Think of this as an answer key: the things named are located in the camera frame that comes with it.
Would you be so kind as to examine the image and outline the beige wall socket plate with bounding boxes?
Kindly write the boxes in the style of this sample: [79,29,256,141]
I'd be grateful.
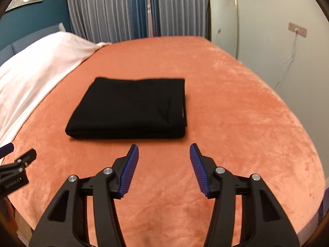
[288,22,307,38]

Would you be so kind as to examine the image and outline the standing floor mirror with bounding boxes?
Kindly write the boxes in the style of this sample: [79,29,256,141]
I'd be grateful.
[210,0,239,59]

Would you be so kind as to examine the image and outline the white cable from socket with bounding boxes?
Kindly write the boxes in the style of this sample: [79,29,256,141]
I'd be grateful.
[273,32,299,90]

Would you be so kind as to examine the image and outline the blue padded headboard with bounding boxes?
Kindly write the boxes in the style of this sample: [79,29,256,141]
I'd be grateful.
[0,23,66,65]

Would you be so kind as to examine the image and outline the orange velvet bed cover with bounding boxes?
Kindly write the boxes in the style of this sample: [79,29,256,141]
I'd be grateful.
[5,37,325,246]

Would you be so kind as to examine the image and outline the white cream blanket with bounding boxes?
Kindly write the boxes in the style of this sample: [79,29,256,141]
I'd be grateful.
[1,31,106,146]

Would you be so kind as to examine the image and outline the grey blue curtain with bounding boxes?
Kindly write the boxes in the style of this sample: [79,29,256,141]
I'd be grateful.
[67,0,211,43]

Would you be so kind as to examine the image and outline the black pants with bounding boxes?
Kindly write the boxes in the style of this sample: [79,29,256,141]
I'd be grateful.
[65,77,187,139]

